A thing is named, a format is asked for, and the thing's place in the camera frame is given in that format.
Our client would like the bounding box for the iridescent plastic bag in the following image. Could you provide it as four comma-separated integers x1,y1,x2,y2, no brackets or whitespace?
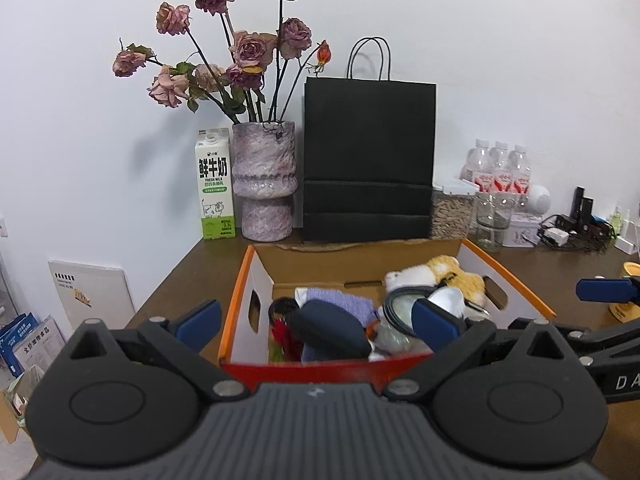
366,320,431,358

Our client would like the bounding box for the red object in box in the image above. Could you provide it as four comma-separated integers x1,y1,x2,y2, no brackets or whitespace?
268,297,304,362

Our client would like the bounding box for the white tin box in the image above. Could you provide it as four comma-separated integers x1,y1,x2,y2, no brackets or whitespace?
502,212,544,248

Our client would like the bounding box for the white booklet by wall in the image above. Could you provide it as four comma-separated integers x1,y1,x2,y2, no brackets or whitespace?
49,260,136,330

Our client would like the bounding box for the white charger with cable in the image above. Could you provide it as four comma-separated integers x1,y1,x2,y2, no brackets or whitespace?
536,212,616,253

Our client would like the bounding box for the left water bottle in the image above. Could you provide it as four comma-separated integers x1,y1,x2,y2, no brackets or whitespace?
460,139,494,193

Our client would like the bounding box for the purple textured vase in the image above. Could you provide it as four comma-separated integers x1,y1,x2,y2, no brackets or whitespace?
231,122,298,242

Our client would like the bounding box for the water bottle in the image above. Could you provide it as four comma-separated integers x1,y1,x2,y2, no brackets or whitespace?
508,144,532,195
489,141,512,193
460,139,494,193

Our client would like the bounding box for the purple knitted pouch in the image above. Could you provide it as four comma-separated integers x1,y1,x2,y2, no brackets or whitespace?
293,286,381,364

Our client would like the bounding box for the white yellow plush toy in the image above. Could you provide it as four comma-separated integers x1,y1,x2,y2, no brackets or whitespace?
384,255,486,308

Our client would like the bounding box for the black paper bag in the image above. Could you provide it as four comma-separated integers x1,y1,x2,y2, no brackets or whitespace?
303,36,437,243

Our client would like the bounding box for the navy blue pouch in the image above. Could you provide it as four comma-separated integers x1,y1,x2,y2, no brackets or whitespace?
286,300,371,363

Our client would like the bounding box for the orange cardboard box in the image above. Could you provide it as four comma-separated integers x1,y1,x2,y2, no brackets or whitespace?
217,237,558,395

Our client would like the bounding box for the middle water bottle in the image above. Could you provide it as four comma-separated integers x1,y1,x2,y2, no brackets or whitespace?
489,141,512,193

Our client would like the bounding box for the dried rose bouquet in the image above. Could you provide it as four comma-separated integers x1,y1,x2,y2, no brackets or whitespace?
112,0,332,125

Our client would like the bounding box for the empty glass cup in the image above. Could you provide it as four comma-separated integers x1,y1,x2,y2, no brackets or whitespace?
475,192,515,252

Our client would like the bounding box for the clear jar with seeds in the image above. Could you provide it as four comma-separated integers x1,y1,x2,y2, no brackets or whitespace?
431,178,480,240

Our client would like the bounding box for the right water bottle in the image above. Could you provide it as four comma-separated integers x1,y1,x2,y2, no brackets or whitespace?
508,144,532,195

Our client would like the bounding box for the white round camera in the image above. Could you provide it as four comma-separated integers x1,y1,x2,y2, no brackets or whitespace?
524,184,551,216

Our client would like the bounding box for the green white milk carton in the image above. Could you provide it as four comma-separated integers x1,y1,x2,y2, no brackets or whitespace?
194,127,235,240

